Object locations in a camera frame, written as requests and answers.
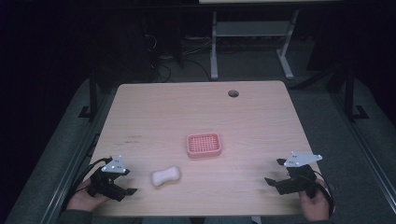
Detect person's right hand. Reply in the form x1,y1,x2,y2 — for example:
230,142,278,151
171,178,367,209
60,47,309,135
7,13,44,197
298,178,331,222

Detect pink soap dish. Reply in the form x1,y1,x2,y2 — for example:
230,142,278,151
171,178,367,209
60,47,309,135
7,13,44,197
185,132,223,160

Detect cables on floor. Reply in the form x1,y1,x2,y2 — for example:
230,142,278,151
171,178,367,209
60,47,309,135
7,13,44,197
141,32,213,84

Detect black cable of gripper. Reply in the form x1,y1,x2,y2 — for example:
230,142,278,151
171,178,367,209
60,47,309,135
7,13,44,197
313,170,336,218
61,157,114,213

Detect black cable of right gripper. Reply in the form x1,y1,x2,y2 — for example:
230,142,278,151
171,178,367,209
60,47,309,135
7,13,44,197
313,170,336,218

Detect white metal table frame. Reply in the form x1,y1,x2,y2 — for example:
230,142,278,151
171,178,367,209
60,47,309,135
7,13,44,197
209,8,301,80

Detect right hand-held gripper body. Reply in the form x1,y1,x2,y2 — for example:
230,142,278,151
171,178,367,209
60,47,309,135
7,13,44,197
277,150,324,200

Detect person's left hand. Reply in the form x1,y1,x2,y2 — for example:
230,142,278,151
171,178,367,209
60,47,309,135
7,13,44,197
65,178,110,213

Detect grey metal rail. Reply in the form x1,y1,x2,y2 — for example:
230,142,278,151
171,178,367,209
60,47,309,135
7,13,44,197
330,91,396,206
38,92,108,224

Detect white soap bar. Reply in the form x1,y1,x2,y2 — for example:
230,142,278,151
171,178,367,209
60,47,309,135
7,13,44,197
150,165,182,188

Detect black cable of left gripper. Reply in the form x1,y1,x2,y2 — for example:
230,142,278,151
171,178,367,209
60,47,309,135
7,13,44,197
61,157,114,213

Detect black metal stand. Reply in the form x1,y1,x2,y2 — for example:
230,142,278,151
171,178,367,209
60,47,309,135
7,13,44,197
78,66,101,123
341,66,370,123

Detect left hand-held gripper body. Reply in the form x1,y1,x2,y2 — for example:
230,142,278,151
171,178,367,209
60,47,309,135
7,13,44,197
86,154,128,203

